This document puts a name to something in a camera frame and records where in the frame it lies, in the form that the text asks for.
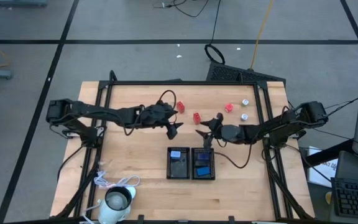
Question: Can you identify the black slotted plastic basket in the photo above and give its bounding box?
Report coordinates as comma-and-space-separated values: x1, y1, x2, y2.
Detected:
191, 147, 216, 181
166, 146, 191, 180

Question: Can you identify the black aluminium table frame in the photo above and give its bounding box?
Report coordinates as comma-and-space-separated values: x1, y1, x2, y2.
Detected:
53, 70, 315, 224

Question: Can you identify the white paper sheet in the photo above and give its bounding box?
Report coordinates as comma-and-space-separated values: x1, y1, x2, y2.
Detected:
306, 145, 338, 189

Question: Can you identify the white round device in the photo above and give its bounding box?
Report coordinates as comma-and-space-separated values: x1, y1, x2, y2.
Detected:
97, 185, 137, 224

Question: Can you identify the black keyboard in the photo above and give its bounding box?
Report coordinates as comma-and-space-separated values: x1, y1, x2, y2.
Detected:
330, 176, 358, 222

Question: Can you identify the white cable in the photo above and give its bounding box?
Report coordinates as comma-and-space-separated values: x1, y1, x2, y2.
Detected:
82, 170, 141, 224

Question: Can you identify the black hanging cable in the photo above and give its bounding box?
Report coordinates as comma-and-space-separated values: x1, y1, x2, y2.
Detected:
204, 0, 226, 65

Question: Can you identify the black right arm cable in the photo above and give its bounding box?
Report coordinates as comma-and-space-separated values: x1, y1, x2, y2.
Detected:
213, 142, 254, 169

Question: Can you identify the black metal bar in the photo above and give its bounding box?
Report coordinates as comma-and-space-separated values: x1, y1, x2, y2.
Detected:
305, 138, 354, 169

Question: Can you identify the black perforated computer case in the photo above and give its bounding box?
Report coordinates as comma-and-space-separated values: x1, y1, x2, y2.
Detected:
206, 61, 287, 86

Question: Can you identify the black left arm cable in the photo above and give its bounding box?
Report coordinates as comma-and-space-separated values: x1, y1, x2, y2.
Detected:
157, 90, 178, 124

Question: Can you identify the yellow hanging cable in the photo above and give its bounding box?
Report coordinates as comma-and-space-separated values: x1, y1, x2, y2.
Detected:
249, 0, 275, 70

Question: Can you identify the black floor cable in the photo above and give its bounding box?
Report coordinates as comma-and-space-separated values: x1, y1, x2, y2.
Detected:
152, 0, 210, 18

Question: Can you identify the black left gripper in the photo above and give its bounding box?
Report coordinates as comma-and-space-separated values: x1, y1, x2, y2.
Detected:
140, 104, 185, 140

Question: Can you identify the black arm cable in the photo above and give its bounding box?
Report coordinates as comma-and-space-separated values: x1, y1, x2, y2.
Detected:
157, 90, 178, 124
213, 142, 254, 169

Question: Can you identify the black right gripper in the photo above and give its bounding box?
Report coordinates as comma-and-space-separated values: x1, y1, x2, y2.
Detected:
195, 113, 247, 149

